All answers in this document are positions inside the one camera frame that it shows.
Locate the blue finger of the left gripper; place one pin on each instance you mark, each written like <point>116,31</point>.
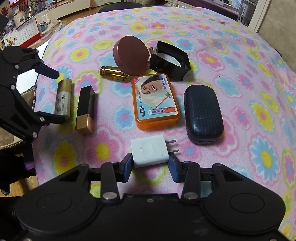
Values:
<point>47,70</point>

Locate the pink floral fleece blanket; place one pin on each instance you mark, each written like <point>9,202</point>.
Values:
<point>254,86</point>

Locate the dark blue glasses case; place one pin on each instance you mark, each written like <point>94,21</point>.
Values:
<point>204,123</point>

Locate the amber glass vial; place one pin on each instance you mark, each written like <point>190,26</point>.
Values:
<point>112,73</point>

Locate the black and gold lipstick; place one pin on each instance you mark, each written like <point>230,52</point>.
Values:
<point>85,111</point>

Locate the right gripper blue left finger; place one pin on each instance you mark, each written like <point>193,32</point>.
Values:
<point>125,168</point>

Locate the white USB wall charger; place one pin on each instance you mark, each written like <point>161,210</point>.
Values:
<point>149,151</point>

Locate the brown round compact lid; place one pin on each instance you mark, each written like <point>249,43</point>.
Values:
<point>131,55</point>

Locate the red desk calendar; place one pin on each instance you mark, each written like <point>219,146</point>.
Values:
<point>24,35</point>

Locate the gold and silver battery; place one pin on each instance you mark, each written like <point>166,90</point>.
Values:
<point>63,98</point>

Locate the black hexagonal mirror case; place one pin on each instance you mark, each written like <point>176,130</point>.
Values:
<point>168,59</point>

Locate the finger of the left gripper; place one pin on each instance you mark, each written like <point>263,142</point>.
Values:
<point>48,118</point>

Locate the orange printed plastic box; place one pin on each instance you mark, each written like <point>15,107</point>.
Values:
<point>154,102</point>

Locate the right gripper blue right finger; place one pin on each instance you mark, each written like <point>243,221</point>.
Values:
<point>176,168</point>

